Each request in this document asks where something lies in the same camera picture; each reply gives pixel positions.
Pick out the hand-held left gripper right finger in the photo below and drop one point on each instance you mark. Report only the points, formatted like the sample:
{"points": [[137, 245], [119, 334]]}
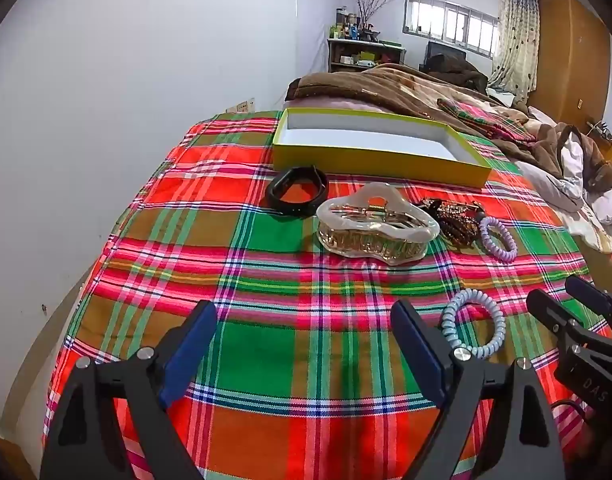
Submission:
{"points": [[416, 355]]}

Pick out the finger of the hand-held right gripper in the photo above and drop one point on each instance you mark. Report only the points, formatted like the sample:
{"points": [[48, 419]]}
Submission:
{"points": [[588, 292], [551, 310]]}

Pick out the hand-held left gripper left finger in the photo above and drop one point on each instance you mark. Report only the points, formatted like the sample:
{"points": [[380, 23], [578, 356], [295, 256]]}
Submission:
{"points": [[191, 355]]}

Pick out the clear gold hair claw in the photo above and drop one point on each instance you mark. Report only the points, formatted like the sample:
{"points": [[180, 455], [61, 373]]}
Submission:
{"points": [[366, 247]]}

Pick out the brown rhinestone hair clip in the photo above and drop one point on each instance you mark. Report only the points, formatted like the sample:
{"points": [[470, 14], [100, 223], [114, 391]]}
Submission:
{"points": [[456, 225]]}

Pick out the black wristband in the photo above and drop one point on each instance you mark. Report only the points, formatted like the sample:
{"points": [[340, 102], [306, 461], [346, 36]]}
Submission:
{"points": [[273, 191]]}

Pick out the yellow-green cardboard box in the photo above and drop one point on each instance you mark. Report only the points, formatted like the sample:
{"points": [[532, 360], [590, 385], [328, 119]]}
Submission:
{"points": [[366, 142]]}

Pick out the white crumpled clothing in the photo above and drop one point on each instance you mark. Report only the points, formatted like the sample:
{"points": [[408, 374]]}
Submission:
{"points": [[576, 195]]}

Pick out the plaid bed sheet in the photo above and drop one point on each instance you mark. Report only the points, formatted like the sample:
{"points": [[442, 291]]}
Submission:
{"points": [[286, 285]]}

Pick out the folded plaid cloth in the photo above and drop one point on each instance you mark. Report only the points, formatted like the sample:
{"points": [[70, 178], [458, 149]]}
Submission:
{"points": [[486, 120]]}

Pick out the wooden wardrobe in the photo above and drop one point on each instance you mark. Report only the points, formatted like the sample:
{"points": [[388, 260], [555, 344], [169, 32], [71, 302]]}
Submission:
{"points": [[571, 60]]}

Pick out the dark jacket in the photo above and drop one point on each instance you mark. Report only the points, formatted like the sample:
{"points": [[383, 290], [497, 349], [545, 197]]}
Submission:
{"points": [[461, 72]]}

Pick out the pink quilt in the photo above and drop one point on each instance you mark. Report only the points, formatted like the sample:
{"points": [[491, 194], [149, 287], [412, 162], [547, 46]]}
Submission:
{"points": [[336, 103]]}

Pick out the brown plush blanket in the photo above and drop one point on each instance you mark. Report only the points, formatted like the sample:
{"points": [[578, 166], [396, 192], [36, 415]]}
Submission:
{"points": [[386, 90]]}

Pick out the patterned curtain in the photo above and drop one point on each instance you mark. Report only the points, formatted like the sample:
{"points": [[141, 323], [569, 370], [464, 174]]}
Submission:
{"points": [[516, 35]]}

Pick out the black monitor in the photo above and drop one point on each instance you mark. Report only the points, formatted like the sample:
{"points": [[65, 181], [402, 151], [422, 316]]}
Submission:
{"points": [[443, 49]]}

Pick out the barred window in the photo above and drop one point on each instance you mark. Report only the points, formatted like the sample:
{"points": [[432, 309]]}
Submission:
{"points": [[451, 22]]}

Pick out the wooden shelf unit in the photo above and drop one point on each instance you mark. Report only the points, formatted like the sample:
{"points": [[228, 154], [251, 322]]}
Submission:
{"points": [[336, 55]]}

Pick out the group of bottles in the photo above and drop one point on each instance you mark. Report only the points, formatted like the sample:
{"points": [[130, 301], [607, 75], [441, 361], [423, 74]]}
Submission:
{"points": [[351, 27]]}

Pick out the dried flower branches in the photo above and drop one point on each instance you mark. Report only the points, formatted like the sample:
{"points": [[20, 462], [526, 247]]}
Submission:
{"points": [[373, 2]]}

